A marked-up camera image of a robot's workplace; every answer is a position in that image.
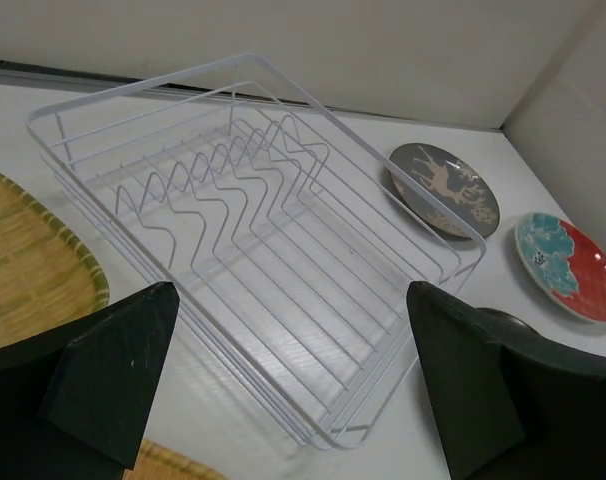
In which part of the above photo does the green-rimmed bamboo tray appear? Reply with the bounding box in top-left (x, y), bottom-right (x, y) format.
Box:
top-left (0, 173), bottom-right (110, 348)

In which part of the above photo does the teal and red floral plate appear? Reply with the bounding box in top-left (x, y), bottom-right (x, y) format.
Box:
top-left (514, 213), bottom-right (606, 324)

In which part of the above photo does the white wire dish rack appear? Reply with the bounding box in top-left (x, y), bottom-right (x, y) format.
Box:
top-left (26, 53), bottom-right (487, 450)

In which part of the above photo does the orange bamboo tray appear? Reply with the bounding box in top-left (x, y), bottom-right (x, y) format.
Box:
top-left (122, 439), bottom-right (226, 480)

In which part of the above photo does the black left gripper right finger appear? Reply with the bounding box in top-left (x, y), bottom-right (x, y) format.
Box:
top-left (406, 281), bottom-right (606, 479)

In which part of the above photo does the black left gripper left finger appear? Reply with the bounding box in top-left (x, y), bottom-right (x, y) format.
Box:
top-left (0, 282), bottom-right (180, 479)

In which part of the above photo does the metal table edge rail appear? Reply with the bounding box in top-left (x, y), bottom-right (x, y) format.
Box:
top-left (0, 60), bottom-right (503, 133)

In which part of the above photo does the grey reindeer plate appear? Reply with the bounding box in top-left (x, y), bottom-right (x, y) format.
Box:
top-left (390, 143), bottom-right (500, 239)

